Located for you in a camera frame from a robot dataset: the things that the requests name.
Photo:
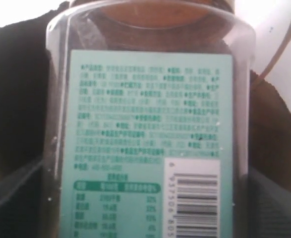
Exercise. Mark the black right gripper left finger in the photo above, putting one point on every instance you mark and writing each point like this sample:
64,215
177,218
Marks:
24,74

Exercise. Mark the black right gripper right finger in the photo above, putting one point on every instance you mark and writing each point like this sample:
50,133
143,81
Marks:
269,195

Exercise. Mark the clear jar with gold lid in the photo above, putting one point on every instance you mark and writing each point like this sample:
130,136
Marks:
147,122

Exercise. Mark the brown paper bag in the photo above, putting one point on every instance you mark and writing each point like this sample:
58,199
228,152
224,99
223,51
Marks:
278,54

